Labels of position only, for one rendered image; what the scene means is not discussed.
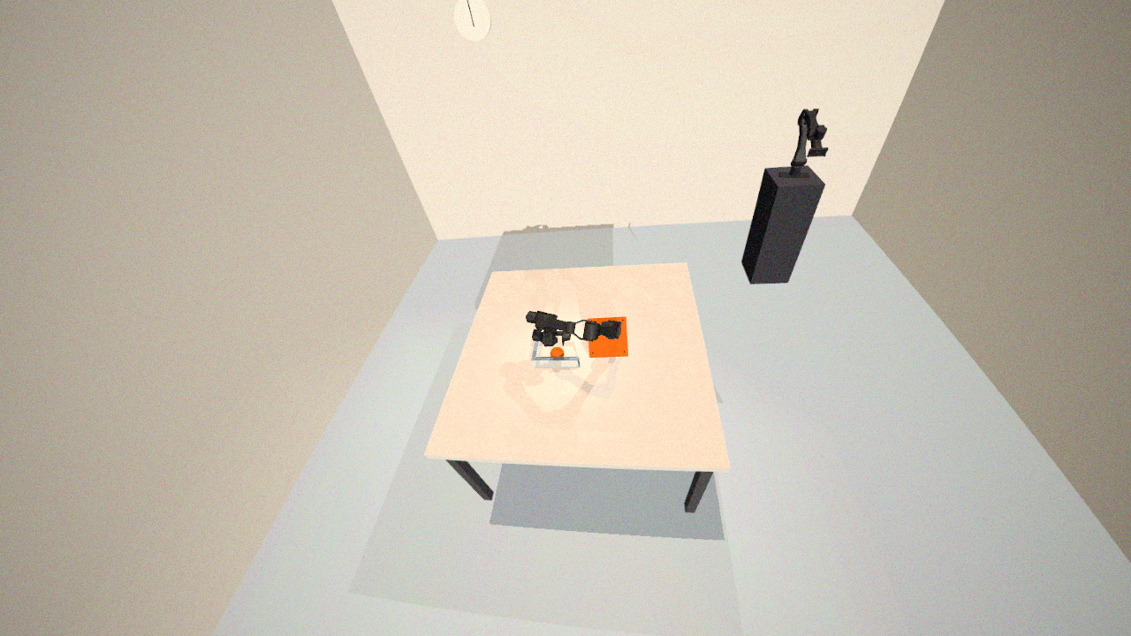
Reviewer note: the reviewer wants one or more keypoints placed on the clear low glass walls forming corner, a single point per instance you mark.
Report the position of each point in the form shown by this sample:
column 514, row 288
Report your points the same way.
column 552, row 363

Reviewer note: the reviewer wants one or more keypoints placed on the clear l-shaped wall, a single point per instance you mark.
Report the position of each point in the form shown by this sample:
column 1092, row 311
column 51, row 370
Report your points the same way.
column 550, row 358

